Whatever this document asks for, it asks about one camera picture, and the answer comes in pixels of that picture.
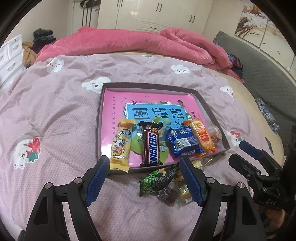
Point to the pink quilt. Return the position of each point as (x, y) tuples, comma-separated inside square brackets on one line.
[(171, 42)]

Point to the yellow cow candy bar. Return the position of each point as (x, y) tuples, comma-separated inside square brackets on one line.
[(121, 144)]

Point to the white wardrobe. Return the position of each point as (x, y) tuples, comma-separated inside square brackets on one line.
[(140, 15)]

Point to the white drawer cabinet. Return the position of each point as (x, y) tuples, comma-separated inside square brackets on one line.
[(11, 59)]

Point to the orange rice cracker packet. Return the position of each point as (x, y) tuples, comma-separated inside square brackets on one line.
[(200, 132)]

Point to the grey headboard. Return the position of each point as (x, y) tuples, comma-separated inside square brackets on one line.
[(265, 81)]

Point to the lilac patterned bed sheet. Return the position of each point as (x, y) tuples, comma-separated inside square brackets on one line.
[(48, 129)]

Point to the wall painting panels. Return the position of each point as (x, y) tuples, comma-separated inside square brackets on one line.
[(256, 27)]

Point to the blue biscuit packet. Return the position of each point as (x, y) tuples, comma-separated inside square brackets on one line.
[(183, 142)]

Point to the yellow clear wrapped cake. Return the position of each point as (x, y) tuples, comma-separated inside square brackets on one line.
[(183, 190)]

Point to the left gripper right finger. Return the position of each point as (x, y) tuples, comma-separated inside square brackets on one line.
[(195, 180)]

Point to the clear green candy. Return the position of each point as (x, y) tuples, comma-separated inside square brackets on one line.
[(164, 121)]

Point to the pink book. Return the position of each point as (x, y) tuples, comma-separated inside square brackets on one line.
[(170, 109)]

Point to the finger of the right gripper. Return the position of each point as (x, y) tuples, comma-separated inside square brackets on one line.
[(244, 167), (254, 150)]

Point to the Snickers bar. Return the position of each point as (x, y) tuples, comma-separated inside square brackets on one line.
[(150, 140)]

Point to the dark clothes pile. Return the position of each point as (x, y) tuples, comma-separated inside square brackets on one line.
[(42, 37)]

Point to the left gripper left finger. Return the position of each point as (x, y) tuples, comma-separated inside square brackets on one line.
[(94, 179)]

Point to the dark small candy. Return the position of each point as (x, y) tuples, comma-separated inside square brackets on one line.
[(168, 196)]

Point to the green black snack packet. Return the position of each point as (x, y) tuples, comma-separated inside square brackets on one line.
[(157, 180)]

